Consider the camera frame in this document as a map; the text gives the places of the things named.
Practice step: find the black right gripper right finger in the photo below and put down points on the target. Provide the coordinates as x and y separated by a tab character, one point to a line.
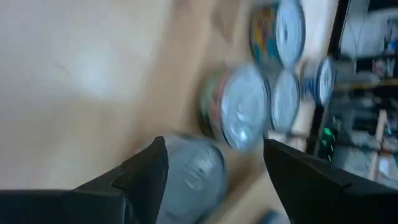
329	202

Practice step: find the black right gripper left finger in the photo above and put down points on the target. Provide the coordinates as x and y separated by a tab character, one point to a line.
93	205

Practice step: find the black-label silver-lid can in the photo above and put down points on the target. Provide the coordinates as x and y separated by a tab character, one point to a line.
196	180

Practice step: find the silver-lid tuna can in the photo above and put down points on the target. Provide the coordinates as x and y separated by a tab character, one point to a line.
284	99

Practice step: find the blue-white label silver-lid can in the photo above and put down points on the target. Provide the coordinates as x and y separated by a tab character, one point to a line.
321	79

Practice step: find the green Bumble Bee tuna can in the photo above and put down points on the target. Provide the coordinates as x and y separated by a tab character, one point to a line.
239	105

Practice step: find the colourful yellowfin tuna can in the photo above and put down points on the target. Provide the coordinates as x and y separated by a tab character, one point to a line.
280	31

